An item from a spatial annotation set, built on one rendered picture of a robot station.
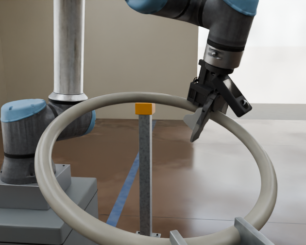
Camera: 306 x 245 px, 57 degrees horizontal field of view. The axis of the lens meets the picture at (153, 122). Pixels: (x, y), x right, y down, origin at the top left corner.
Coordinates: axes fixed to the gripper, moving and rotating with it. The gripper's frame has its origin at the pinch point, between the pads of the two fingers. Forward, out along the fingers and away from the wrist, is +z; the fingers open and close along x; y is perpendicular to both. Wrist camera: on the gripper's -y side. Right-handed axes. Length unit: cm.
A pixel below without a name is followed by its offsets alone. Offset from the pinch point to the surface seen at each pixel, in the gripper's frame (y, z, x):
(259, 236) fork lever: -25.3, -10.9, 31.5
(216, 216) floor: 21, 157, -118
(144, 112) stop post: 78, 56, -66
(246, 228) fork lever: -23.1, -9.8, 30.6
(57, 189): 2.7, -7.7, 45.5
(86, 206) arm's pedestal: 34, 47, 16
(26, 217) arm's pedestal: 36, 38, 38
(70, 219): -3.2, -7.2, 47.0
